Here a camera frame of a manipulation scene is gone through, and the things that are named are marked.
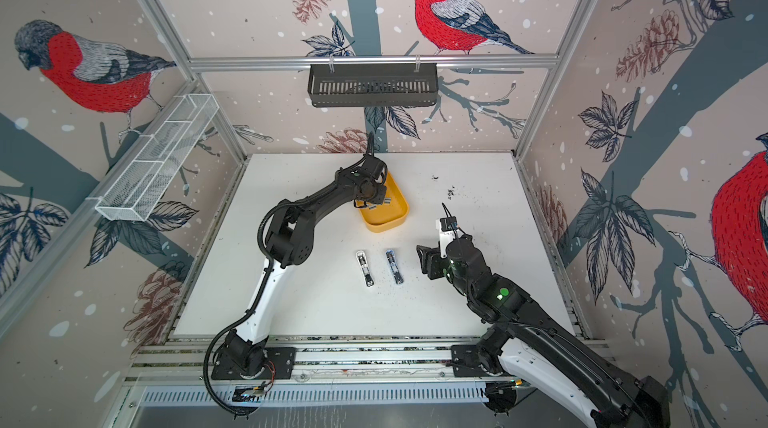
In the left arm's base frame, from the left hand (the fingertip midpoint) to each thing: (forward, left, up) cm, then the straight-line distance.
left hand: (379, 193), depth 105 cm
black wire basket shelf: (+32, +3, +24) cm, 40 cm away
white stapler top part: (-26, +4, -2) cm, 26 cm away
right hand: (-29, -13, +14) cm, 34 cm away
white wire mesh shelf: (-9, +58, +28) cm, 65 cm away
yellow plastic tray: (-8, -3, -2) cm, 9 cm away
